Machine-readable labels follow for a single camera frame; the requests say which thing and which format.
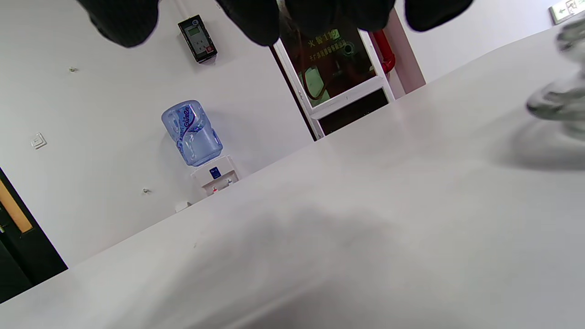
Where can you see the person's right hand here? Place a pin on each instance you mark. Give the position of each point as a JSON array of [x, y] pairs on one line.
[[123, 23]]

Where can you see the clear glass jar lid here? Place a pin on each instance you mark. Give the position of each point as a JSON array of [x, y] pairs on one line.
[[564, 96]]

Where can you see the blue water jug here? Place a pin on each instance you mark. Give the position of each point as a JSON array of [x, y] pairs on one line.
[[192, 132]]

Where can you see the white water dispenser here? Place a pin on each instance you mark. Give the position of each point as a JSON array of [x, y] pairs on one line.
[[215, 176]]

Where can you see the black door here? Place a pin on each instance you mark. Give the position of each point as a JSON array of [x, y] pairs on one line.
[[23, 260]]

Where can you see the red pipe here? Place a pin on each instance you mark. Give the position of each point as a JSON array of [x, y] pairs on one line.
[[386, 52]]

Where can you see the exit sign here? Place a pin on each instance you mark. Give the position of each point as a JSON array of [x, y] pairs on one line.
[[569, 9]]

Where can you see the black wall device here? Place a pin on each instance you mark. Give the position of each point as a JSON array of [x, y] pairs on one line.
[[197, 39]]

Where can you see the white wall switch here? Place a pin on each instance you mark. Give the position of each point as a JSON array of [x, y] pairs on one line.
[[38, 140]]

